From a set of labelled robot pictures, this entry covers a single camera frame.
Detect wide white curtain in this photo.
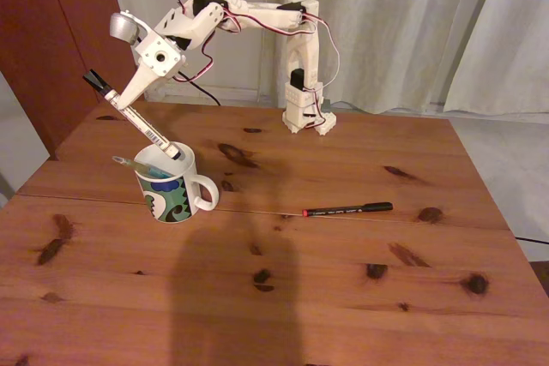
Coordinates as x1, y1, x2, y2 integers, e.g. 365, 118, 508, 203
259, 0, 503, 114

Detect silver camera box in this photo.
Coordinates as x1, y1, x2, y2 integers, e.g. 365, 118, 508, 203
109, 10, 143, 45

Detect brown wooden door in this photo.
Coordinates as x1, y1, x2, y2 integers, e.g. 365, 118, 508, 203
0, 0, 145, 161

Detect black pen with red end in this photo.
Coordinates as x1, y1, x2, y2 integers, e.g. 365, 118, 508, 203
302, 201, 394, 219

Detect black camera cable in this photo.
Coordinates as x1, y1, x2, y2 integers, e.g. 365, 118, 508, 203
173, 72, 222, 106

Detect red white servo wires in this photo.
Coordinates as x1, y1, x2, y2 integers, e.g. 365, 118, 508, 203
178, 0, 342, 121

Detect white mug with green pattern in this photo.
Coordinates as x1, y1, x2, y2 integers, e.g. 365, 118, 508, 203
132, 141, 220, 225

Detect narrow white curtain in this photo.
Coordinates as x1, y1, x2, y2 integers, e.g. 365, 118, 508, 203
441, 0, 549, 118

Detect green transparent pen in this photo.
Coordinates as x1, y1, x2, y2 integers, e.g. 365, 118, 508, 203
112, 154, 175, 180

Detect white marker with black cap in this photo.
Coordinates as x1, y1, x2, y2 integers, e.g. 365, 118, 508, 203
82, 69, 184, 160

